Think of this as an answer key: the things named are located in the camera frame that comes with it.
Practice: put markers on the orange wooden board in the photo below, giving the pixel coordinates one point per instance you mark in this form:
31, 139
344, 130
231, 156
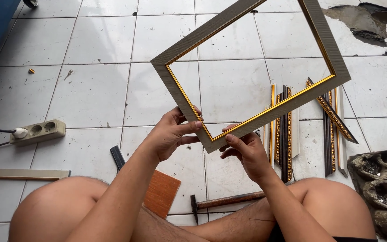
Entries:
163, 195

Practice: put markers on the long grey moulding strip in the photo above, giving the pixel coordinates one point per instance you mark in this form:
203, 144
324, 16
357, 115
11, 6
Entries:
22, 173

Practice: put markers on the grey picture frame gold edge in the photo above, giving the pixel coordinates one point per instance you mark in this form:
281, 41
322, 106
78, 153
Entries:
331, 50

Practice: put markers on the grey pulp tray with staples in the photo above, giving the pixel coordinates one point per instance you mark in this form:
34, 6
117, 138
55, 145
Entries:
381, 191

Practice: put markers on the white gold moulding piece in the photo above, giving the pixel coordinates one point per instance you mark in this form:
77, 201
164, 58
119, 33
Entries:
271, 141
341, 154

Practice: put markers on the person's leg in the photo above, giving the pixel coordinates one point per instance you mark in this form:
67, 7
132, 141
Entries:
55, 208
334, 208

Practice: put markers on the black caster wheel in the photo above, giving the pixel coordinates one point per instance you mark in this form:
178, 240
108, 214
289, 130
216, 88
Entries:
31, 3

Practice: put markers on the person's right leg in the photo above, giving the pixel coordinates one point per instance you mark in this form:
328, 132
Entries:
334, 208

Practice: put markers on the person's right hand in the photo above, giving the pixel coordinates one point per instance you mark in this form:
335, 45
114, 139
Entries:
250, 156

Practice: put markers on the white plug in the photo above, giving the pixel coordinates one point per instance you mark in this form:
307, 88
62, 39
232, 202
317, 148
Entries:
20, 132

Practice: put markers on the dark ornate gold moulding piece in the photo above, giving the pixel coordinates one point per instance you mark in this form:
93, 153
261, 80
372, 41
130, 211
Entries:
285, 151
329, 151
338, 121

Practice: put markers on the black shorts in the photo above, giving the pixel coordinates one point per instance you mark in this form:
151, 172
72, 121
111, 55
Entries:
348, 239

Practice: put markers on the short black moulding piece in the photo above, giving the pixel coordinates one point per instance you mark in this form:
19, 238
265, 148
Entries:
117, 157

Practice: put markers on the beige power strip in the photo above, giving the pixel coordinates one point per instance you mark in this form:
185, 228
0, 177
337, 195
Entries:
42, 131

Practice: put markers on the person's left leg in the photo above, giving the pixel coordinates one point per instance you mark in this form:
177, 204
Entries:
55, 208

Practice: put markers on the person's left hand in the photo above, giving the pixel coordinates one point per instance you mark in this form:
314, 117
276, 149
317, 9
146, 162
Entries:
165, 137

